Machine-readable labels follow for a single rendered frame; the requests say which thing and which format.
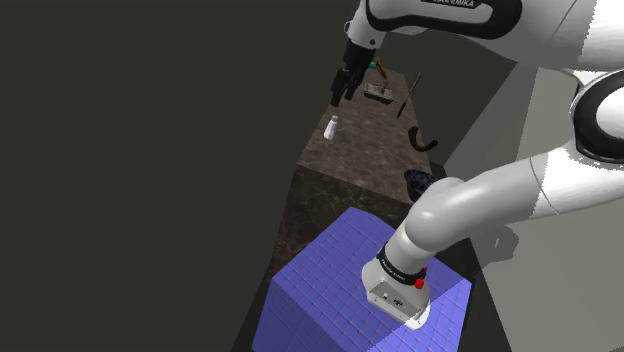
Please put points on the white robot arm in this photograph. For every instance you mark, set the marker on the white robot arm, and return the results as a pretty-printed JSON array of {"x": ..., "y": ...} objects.
[{"x": 487, "y": 204}]

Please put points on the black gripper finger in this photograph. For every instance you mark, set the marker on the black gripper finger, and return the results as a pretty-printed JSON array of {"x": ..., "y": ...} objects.
[
  {"x": 351, "y": 88},
  {"x": 337, "y": 88}
]

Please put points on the dark brown curved hook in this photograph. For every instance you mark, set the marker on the dark brown curved hook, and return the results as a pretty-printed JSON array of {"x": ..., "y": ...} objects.
[{"x": 419, "y": 141}]

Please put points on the brown marble counter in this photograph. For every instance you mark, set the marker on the brown marble counter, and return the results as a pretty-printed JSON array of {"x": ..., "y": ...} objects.
[{"x": 360, "y": 156}]

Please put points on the blue tiled robot stand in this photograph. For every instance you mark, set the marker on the blue tiled robot stand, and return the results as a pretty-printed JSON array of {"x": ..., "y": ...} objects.
[{"x": 322, "y": 292}]

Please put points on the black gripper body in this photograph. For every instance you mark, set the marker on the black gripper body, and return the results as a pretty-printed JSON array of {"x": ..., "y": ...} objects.
[{"x": 356, "y": 59}]

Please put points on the white salt shaker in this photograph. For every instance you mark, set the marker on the white salt shaker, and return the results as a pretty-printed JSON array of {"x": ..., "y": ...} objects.
[{"x": 331, "y": 128}]

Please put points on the teal and orange utensil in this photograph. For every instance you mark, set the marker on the teal and orange utensil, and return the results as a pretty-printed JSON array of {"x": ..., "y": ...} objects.
[{"x": 381, "y": 70}]

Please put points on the dark blue patterned object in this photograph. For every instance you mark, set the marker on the dark blue patterned object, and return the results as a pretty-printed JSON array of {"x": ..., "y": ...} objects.
[{"x": 418, "y": 183}]

